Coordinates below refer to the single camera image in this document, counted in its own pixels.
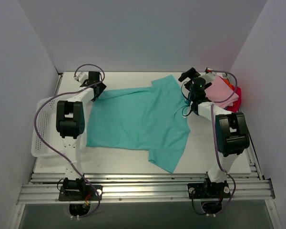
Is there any teal green t-shirt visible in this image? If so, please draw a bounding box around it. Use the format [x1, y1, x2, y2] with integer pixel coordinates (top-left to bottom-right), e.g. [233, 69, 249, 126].
[86, 75, 190, 173]

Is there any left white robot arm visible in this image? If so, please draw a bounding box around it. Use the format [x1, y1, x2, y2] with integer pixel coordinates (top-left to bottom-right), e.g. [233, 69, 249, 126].
[56, 71, 106, 200]

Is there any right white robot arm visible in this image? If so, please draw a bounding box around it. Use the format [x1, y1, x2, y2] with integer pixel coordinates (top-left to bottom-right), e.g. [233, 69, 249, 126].
[178, 67, 250, 197]

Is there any pink folded t-shirt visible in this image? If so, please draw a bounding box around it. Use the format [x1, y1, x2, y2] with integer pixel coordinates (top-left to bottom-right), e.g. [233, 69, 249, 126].
[205, 76, 238, 108]

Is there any red folded t-shirt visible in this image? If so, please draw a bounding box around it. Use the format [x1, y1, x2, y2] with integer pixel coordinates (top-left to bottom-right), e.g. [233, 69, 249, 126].
[225, 87, 242, 112]

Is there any right black thin cable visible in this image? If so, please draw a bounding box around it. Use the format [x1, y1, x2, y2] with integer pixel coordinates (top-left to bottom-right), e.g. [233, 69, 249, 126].
[180, 81, 194, 117]

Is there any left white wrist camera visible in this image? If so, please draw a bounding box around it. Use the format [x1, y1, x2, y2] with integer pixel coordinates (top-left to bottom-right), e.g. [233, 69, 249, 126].
[73, 72, 88, 83]

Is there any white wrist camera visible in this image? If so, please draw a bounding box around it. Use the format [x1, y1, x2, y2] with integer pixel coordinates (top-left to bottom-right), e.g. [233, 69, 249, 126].
[73, 72, 88, 83]
[202, 68, 217, 84]

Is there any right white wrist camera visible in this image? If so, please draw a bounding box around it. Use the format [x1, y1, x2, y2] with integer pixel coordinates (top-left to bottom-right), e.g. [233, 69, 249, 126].
[202, 68, 217, 84]

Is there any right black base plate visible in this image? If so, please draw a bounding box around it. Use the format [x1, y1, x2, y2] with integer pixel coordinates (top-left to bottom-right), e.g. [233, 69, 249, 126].
[187, 182, 231, 199]

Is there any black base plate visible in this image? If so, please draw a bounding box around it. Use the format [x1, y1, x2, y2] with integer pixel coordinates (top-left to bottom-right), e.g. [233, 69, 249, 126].
[187, 182, 231, 199]
[58, 185, 103, 202]

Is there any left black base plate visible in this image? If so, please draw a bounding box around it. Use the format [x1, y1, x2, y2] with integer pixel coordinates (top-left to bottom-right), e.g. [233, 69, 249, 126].
[58, 185, 103, 202]

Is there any aluminium rail frame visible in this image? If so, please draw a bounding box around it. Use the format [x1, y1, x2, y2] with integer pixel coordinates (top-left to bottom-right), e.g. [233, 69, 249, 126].
[18, 72, 275, 204]

